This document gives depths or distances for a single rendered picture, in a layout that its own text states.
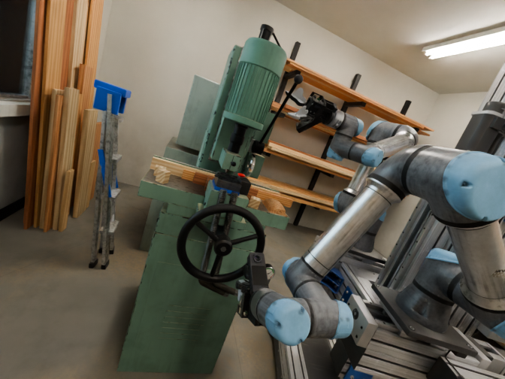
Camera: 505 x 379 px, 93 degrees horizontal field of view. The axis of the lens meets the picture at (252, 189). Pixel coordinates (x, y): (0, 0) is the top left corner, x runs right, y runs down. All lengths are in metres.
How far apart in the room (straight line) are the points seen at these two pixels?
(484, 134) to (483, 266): 0.59
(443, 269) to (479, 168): 0.45
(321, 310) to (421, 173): 0.35
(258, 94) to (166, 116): 2.41
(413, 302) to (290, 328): 0.55
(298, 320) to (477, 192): 0.38
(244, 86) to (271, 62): 0.13
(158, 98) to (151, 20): 0.80
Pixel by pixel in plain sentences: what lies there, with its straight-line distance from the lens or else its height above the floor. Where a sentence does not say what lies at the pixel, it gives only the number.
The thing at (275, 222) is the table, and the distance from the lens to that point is 1.02.
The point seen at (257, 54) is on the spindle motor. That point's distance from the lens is 1.00.
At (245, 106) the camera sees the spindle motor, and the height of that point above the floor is 1.26.
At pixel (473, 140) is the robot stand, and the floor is 1.42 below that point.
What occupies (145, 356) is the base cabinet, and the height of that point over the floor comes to 0.10.
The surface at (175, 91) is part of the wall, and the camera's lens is 3.30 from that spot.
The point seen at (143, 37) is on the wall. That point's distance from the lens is 3.40.
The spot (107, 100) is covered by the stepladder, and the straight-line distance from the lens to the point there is 1.62.
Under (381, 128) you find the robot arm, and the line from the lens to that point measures 1.41.
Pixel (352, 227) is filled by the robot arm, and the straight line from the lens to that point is 0.63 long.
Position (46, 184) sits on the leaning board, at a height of 0.35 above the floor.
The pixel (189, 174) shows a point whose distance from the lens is 1.06.
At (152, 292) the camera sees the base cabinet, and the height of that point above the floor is 0.44.
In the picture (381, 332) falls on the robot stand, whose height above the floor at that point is 0.75.
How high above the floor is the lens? 1.19
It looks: 13 degrees down
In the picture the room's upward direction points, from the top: 20 degrees clockwise
